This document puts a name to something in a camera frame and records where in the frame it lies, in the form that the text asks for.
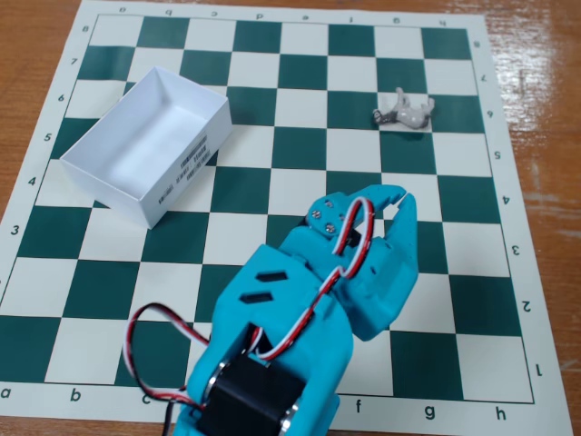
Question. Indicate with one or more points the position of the white cardboard box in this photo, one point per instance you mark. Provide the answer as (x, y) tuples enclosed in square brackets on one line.
[(150, 136)]

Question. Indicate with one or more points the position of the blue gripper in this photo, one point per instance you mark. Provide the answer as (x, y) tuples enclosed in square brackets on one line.
[(391, 268)]

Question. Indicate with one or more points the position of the grey toy horse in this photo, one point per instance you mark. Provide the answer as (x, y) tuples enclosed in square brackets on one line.
[(410, 114)]

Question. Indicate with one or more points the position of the green white chessboard mat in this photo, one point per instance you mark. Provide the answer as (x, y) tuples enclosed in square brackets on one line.
[(299, 150)]

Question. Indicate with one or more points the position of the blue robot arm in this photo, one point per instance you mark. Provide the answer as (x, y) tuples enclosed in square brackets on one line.
[(272, 327)]

